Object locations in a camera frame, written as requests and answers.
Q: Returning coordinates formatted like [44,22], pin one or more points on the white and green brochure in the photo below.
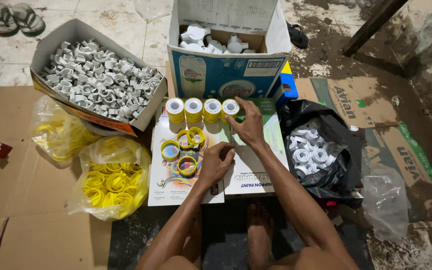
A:
[255,176]

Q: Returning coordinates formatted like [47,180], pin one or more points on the person's left hand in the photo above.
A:
[212,165]

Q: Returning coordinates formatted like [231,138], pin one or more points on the grey flip-flop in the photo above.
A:
[0,18]
[28,18]

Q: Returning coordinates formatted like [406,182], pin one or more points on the person's bare legs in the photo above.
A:
[260,232]

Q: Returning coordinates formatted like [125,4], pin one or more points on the small blue and yellow box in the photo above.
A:
[287,84]

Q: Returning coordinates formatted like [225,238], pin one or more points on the stack of yellow tape rolls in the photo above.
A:
[229,110]
[212,110]
[194,110]
[174,110]

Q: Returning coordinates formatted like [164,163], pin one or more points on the green printed flat cardboard sheet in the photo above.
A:
[381,112]

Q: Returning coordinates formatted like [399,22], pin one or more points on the brown cardboard box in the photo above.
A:
[51,41]

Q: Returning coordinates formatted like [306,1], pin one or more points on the person's left fingers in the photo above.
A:
[228,155]

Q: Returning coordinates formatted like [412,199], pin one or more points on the colourful paint brochure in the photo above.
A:
[169,187]

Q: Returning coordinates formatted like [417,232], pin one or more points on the pile of grey pipe clips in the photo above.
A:
[99,82]

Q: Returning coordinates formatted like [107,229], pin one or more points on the clear bag of yellow rings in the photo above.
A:
[56,131]

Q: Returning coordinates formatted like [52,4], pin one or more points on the yellow plastic bag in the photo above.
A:
[133,150]

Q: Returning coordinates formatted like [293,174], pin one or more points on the empty clear plastic bag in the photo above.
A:
[386,202]

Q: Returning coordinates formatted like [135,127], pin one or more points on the black sandal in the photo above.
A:
[297,35]

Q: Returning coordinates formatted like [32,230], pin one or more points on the black plastic bag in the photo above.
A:
[336,187]

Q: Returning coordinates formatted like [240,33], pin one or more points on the blue printed cardboard box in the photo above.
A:
[216,75]

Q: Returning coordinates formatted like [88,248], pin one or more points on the dark wooden beam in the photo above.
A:
[373,26]

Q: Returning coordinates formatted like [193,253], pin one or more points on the plain flat cardboard sheet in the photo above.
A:
[21,210]

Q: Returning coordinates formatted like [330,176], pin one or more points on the crumpled clear plastic sheet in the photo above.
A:
[152,8]

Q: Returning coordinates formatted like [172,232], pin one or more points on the heap of white tape spools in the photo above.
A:
[313,153]

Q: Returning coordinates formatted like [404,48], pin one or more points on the heap of white pipe fittings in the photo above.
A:
[208,41]

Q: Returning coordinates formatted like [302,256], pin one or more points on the heap of loose yellow rings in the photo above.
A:
[113,183]

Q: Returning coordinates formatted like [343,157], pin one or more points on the person's right hand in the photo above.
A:
[251,125]

